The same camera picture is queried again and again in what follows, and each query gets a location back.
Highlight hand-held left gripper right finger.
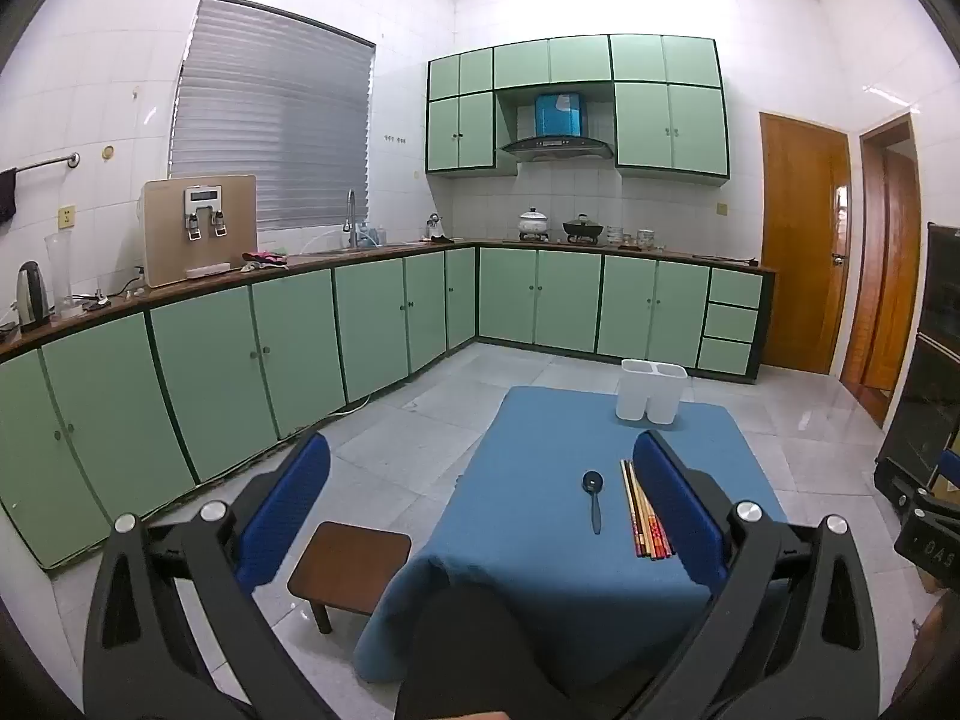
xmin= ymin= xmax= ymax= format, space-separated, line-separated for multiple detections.
xmin=632 ymin=431 xmax=882 ymax=720

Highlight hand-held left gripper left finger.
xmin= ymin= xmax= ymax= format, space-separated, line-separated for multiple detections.
xmin=82 ymin=431 xmax=335 ymax=720

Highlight bundle of chopsticks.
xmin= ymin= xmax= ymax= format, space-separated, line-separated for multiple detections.
xmin=619 ymin=459 xmax=676 ymax=562

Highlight black spoon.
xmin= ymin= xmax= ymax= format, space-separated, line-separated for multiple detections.
xmin=583 ymin=471 xmax=605 ymax=536

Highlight white utensil holder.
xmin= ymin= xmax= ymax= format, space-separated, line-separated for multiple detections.
xmin=616 ymin=360 xmax=689 ymax=426

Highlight small brown wooden stool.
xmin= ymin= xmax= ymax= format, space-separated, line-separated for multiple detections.
xmin=287 ymin=521 xmax=413 ymax=635

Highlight black glass cabinet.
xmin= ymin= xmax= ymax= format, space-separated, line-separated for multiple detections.
xmin=874 ymin=221 xmax=960 ymax=481

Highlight blue tablecloth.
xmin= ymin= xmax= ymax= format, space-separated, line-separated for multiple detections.
xmin=352 ymin=386 xmax=788 ymax=691

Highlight green base kitchen cabinets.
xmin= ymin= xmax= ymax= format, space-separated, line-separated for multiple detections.
xmin=0 ymin=244 xmax=777 ymax=571

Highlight wooden door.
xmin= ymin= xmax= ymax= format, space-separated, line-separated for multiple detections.
xmin=759 ymin=111 xmax=852 ymax=376
xmin=840 ymin=112 xmax=922 ymax=428

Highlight person's dark clothing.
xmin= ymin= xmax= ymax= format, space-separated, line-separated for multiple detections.
xmin=394 ymin=585 xmax=593 ymax=720

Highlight clear plastic pitcher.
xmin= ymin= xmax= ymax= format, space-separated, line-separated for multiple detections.
xmin=45 ymin=231 xmax=80 ymax=316

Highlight steel electric kettle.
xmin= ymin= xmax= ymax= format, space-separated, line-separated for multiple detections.
xmin=16 ymin=261 xmax=53 ymax=331

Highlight grey window blinds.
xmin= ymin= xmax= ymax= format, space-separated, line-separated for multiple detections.
xmin=169 ymin=0 xmax=376 ymax=233

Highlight range hood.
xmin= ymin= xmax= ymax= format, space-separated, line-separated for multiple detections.
xmin=501 ymin=90 xmax=614 ymax=162

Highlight green wall kitchen cabinets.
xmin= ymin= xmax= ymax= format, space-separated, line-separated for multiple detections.
xmin=425 ymin=34 xmax=732 ymax=181

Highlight metal towel rail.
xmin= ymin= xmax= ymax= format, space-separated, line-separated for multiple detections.
xmin=15 ymin=152 xmax=80 ymax=175

